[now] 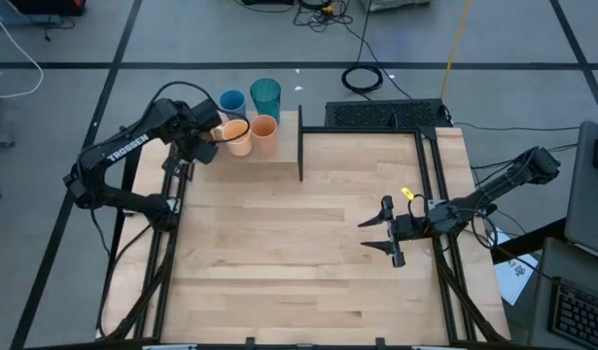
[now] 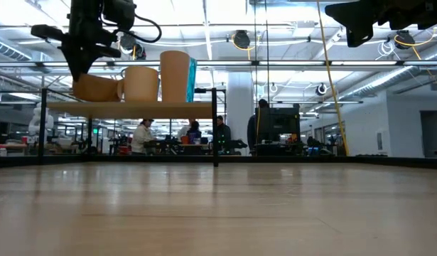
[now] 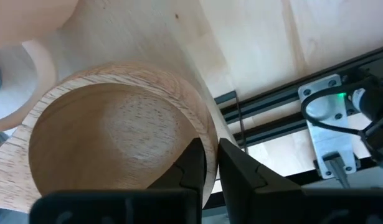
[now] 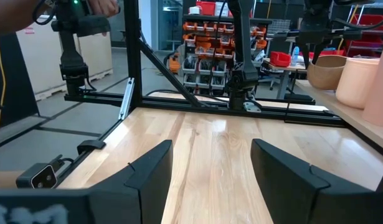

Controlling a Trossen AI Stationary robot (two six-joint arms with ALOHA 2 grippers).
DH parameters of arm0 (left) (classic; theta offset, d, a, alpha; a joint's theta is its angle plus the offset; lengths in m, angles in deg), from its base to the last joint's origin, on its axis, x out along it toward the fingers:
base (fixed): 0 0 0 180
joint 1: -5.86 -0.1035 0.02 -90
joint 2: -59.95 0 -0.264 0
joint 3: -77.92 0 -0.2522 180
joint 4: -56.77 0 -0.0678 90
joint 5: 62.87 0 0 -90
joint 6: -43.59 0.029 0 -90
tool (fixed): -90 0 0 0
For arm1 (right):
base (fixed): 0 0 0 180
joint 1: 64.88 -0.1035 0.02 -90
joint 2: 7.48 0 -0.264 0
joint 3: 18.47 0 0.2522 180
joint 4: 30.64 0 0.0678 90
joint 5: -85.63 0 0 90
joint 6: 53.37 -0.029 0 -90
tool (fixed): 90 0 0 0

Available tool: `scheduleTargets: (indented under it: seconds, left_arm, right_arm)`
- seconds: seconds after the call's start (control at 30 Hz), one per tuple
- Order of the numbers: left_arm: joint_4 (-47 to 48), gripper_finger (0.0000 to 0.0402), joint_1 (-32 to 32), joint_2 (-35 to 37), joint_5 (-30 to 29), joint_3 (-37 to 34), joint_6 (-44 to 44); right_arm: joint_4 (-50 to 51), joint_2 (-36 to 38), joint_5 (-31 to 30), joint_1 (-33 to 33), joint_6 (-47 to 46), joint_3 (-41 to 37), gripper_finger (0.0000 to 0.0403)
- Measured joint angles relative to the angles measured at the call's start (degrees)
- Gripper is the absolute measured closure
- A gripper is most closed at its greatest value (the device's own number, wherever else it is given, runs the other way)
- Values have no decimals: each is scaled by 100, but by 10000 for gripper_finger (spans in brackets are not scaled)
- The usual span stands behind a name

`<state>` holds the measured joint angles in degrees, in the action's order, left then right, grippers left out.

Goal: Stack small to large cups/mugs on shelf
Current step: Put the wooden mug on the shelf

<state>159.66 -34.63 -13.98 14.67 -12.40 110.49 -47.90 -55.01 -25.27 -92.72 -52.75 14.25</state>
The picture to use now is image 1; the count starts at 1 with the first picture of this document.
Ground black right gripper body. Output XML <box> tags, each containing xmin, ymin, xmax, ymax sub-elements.
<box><xmin>380</xmin><ymin>193</ymin><xmax>429</xmax><ymax>269</ymax></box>

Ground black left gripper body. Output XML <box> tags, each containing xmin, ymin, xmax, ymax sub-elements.
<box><xmin>179</xmin><ymin>98</ymin><xmax>226</xmax><ymax>166</ymax></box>

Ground blue plastic cup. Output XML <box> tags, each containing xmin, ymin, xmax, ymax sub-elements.
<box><xmin>218</xmin><ymin>88</ymin><xmax>248</xmax><ymax>121</ymax></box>

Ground peach plastic cup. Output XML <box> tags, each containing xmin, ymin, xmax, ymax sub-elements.
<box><xmin>222</xmin><ymin>119</ymin><xmax>255</xmax><ymax>158</ymax></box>

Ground pink plastic cup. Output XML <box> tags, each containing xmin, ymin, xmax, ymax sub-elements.
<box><xmin>250</xmin><ymin>114</ymin><xmax>279</xmax><ymax>158</ymax></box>

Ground teal transparent tumbler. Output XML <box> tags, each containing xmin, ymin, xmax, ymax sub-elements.
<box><xmin>249</xmin><ymin>77</ymin><xmax>283</xmax><ymax>125</ymax></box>

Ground white paper sheet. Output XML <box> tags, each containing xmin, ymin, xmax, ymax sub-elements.
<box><xmin>492</xmin><ymin>231</ymin><xmax>541</xmax><ymax>307</ymax></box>

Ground grey side desk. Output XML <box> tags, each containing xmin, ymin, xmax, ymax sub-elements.
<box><xmin>564</xmin><ymin>120</ymin><xmax>598</xmax><ymax>262</ymax></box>
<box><xmin>528</xmin><ymin>236</ymin><xmax>598</xmax><ymax>350</ymax></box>

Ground black computer keyboard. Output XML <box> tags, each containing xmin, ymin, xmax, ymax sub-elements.
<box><xmin>547</xmin><ymin>278</ymin><xmax>598</xmax><ymax>350</ymax></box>

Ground black red equipment box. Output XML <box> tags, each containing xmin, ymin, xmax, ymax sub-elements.
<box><xmin>9</xmin><ymin>0</ymin><xmax>88</xmax><ymax>18</ymax></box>

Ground grey equipment box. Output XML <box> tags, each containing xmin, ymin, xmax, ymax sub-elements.
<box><xmin>360</xmin><ymin>0</ymin><xmax>432</xmax><ymax>13</ymax></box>

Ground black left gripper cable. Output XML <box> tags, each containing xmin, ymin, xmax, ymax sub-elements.
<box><xmin>150</xmin><ymin>80</ymin><xmax>252</xmax><ymax>145</ymax></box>

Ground black aluminium table frame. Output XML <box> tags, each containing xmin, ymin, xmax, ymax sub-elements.
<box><xmin>96</xmin><ymin>124</ymin><xmax>511</xmax><ymax>350</ymax></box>

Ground black coiled floor cable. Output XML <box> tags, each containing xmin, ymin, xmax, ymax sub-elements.
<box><xmin>340</xmin><ymin>64</ymin><xmax>385</xmax><ymax>95</ymax></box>

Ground tangled black floor cables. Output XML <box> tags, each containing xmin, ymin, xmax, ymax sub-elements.
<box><xmin>292</xmin><ymin>0</ymin><xmax>354</xmax><ymax>34</ymax></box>

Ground white floor cable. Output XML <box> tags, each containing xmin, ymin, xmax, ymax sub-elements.
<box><xmin>0</xmin><ymin>3</ymin><xmax>45</xmax><ymax>100</ymax></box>

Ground yellow cable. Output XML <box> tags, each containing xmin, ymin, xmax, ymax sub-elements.
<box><xmin>440</xmin><ymin>0</ymin><xmax>473</xmax><ymax>102</ymax></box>

